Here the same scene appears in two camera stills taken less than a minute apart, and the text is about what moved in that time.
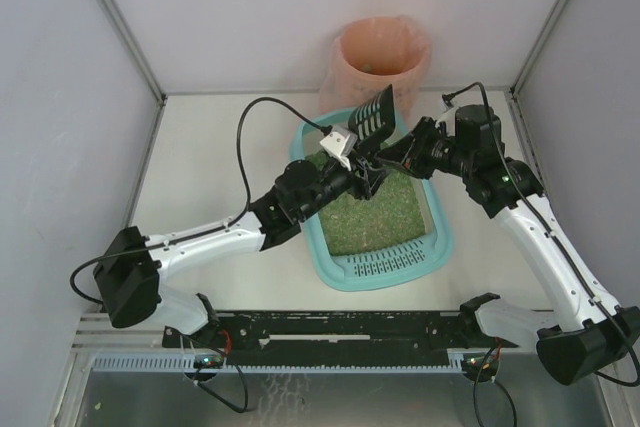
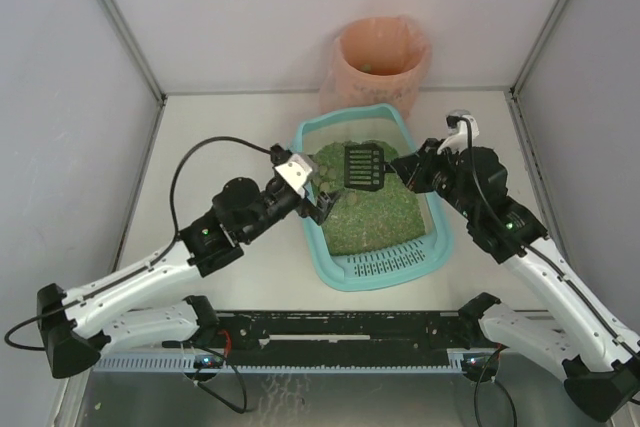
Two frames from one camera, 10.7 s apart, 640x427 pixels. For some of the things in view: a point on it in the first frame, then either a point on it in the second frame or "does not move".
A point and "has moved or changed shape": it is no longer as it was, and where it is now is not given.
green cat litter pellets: (392, 215) does not move
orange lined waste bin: (371, 54) does not move
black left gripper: (360, 173) → (307, 202)
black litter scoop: (375, 115) has moved or changed shape
